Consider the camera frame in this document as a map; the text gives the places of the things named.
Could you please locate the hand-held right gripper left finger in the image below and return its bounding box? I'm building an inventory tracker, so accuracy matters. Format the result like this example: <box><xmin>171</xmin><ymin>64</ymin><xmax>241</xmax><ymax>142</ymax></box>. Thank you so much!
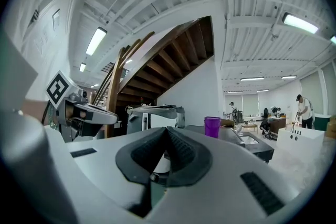
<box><xmin>65</xmin><ymin>127</ymin><xmax>169</xmax><ymax>218</ymax></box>

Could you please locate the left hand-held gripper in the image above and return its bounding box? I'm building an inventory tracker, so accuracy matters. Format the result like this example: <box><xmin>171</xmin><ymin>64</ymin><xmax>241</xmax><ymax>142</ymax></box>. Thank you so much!
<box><xmin>46</xmin><ymin>70</ymin><xmax>119</xmax><ymax>143</ymax></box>

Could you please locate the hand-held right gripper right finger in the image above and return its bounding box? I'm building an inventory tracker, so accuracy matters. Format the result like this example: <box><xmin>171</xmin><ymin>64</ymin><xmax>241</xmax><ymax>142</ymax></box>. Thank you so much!
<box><xmin>156</xmin><ymin>127</ymin><xmax>300</xmax><ymax>221</ymax></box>

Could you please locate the person's left forearm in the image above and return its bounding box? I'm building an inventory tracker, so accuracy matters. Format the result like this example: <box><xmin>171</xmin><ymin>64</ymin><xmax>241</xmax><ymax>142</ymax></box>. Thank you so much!
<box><xmin>22</xmin><ymin>99</ymin><xmax>51</xmax><ymax>124</ymax></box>

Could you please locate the black sink table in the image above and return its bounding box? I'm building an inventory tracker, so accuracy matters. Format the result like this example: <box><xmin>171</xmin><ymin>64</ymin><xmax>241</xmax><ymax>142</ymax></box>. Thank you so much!
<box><xmin>183</xmin><ymin>124</ymin><xmax>275</xmax><ymax>164</ymax></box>

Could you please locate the purple plastic bucket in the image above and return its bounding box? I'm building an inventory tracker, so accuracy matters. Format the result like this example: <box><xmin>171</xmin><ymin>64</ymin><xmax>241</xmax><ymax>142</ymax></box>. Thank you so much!
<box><xmin>204</xmin><ymin>116</ymin><xmax>222</xmax><ymax>137</ymax></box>

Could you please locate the brown wooden desk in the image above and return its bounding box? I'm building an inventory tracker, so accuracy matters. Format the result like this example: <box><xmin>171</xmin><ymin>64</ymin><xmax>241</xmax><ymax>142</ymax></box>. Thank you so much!
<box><xmin>269</xmin><ymin>116</ymin><xmax>287</xmax><ymax>135</ymax></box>

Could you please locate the white box counter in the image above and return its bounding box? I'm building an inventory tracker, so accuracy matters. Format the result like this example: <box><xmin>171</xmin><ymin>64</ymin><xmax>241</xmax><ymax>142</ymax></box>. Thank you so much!
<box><xmin>276</xmin><ymin>127</ymin><xmax>326</xmax><ymax>156</ymax></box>

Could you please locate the wooden staircase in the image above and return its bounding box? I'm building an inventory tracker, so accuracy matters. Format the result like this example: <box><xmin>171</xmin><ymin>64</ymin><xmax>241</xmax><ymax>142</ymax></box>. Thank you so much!
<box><xmin>91</xmin><ymin>16</ymin><xmax>215</xmax><ymax>137</ymax></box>

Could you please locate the person's white shirt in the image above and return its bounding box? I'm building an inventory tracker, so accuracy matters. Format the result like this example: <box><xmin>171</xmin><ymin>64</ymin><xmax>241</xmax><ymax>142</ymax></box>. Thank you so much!
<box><xmin>5</xmin><ymin>0</ymin><xmax>82</xmax><ymax>103</ymax></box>

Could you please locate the dark green bin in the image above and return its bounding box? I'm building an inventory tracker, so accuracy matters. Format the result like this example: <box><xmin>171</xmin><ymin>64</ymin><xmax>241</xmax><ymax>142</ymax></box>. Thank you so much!
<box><xmin>313</xmin><ymin>115</ymin><xmax>332</xmax><ymax>132</ymax></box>

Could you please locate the framed wall picture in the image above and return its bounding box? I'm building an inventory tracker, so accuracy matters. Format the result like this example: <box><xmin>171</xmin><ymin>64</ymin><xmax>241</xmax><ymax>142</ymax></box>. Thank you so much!
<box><xmin>52</xmin><ymin>8</ymin><xmax>61</xmax><ymax>31</ymax></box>

